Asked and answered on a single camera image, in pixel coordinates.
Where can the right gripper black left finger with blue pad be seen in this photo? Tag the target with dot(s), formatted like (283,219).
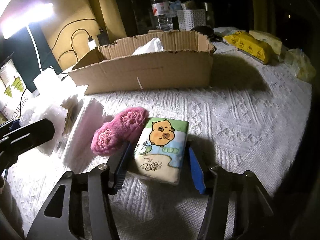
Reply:
(61,215)

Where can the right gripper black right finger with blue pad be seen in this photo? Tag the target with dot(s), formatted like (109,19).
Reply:
(254,217)

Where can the capybara tissue pack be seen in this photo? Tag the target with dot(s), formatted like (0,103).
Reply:
(159,152)

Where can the white knitted table cloth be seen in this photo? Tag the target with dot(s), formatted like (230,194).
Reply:
(252,118)

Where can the pink plush slipper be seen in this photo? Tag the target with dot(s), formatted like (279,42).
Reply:
(125,126)

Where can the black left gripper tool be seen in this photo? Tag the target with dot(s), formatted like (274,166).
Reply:
(16,139)

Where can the paper bag with tree print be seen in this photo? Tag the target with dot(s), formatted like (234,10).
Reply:
(14,93)

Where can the brown cardboard box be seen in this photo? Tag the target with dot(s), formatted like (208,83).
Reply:
(186,62)

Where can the translucent yellowish plastic bag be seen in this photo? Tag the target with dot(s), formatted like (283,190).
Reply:
(300,65)

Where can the pale yellow tissue pack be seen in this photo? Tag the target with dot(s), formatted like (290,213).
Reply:
(273,41)

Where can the black object behind box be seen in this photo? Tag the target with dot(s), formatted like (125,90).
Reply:
(209,32)

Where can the white plastic bag in box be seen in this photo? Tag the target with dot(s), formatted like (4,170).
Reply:
(154,45)

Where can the white perforated plastic basket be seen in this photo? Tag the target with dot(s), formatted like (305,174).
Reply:
(189,19)

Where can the clear plastic water bottle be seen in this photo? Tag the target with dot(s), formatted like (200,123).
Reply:
(162,14)

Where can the white charger plug with cable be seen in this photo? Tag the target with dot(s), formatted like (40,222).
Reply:
(91,41)

